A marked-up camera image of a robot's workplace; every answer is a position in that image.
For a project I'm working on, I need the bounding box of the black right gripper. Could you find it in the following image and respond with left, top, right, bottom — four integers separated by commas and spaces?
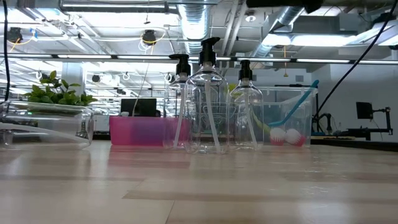
245, 0, 324, 14

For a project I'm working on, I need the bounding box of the clear plastic pump bottle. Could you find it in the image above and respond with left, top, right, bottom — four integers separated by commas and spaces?
162, 53, 200, 149
0, 99, 95, 151
183, 36, 230, 155
228, 58, 265, 152

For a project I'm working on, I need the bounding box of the teal dish brush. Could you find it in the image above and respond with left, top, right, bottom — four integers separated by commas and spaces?
267, 79, 320, 128

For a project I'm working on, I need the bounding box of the yellow-green dish brush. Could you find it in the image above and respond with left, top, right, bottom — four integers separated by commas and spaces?
228, 82, 272, 134

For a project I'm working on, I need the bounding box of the red dish brush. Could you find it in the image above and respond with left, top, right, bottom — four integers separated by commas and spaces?
269, 126, 287, 147
284, 128, 307, 147

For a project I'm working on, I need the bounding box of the black monitor on arm mount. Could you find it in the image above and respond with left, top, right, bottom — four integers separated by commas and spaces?
340, 101, 394, 141

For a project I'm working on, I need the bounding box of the clear plastic bin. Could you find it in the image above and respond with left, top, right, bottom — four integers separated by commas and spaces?
257, 86, 319, 147

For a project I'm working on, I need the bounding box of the black background computer monitor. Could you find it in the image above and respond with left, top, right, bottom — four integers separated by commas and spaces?
120, 98, 158, 118

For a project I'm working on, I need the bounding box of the pink plastic tray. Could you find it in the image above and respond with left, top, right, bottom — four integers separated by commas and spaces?
108, 116, 191, 147

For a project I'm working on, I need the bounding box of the green plant in white pot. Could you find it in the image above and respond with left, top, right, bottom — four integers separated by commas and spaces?
24, 70, 98, 139

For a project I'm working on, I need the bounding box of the silver slanted ventilation duct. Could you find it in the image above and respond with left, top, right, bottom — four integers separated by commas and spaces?
251, 6, 313, 58

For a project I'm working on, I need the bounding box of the silver ribbed ventilation duct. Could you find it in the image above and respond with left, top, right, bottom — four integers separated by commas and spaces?
177, 0, 213, 56

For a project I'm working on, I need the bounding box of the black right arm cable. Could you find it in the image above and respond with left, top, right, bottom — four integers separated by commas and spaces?
312, 0, 398, 116

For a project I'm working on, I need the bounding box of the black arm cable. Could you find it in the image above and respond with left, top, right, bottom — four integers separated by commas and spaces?
2, 0, 11, 103
312, 0, 398, 116

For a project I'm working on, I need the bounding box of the black ceiling device yellow cable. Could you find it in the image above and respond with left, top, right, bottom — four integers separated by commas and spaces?
141, 29, 158, 47
5, 27, 24, 44

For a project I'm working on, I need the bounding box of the black aluminium table frame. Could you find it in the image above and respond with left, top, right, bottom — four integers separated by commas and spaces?
310, 138, 398, 153

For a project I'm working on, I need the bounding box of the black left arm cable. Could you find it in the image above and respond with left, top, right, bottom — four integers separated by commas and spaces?
2, 0, 11, 103

